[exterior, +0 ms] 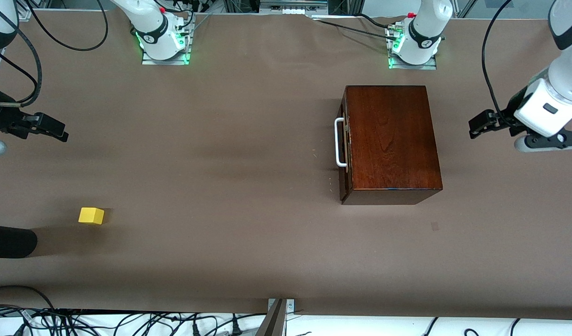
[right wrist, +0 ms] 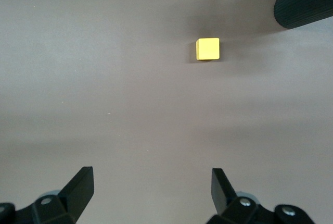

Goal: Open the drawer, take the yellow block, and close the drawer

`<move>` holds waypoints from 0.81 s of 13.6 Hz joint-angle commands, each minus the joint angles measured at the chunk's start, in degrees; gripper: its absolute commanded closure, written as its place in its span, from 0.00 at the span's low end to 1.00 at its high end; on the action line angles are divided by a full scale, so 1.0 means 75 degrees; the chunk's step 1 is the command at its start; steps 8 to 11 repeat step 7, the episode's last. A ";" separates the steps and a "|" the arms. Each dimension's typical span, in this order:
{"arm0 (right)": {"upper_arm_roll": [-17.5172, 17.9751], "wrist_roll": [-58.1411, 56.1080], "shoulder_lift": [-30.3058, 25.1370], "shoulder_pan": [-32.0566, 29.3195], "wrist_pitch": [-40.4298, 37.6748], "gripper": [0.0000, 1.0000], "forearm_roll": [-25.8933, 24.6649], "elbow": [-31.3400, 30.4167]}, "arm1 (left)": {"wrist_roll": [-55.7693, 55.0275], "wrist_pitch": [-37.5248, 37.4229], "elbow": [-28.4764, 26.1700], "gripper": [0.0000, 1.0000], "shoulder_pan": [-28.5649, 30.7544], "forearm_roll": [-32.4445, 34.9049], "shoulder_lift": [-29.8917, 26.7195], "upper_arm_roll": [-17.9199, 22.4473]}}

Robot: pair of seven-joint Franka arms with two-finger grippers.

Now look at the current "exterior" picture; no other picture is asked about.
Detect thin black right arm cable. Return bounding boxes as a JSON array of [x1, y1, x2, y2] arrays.
[[26, 0, 109, 51]]

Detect brown paper table cover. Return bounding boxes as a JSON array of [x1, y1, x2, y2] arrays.
[[0, 9, 572, 320]]

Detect short black base cable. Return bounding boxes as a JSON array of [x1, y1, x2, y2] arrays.
[[358, 13, 391, 29]]

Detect yellow wooden block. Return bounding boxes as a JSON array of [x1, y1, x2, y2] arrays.
[[78, 207, 105, 225]]

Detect long black base cable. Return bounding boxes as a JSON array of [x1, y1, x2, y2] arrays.
[[314, 19, 397, 40]]

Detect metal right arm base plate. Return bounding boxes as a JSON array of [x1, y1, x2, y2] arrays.
[[141, 47, 191, 66]]

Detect thick black right gripper cable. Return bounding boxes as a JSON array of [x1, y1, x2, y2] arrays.
[[0, 7, 42, 107]]

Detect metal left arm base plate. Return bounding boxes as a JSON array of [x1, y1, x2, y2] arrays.
[[388, 51, 438, 70]]

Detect black cylinder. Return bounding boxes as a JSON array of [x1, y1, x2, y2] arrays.
[[0, 224, 38, 259]]

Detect dark brown wooden cabinet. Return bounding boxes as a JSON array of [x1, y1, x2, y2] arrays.
[[339, 85, 443, 206]]

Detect black right base cables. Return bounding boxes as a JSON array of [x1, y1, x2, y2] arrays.
[[167, 0, 198, 31]]

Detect wooden drawer with white handle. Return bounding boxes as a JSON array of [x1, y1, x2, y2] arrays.
[[335, 102, 352, 196]]

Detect tangled black cable bundle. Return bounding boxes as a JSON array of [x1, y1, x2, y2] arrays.
[[0, 285, 268, 336]]

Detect silver bracket with grey post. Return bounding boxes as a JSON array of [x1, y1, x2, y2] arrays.
[[255, 298, 296, 336]]

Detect silver metal frame rail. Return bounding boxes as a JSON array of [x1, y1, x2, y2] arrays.
[[259, 0, 328, 15]]

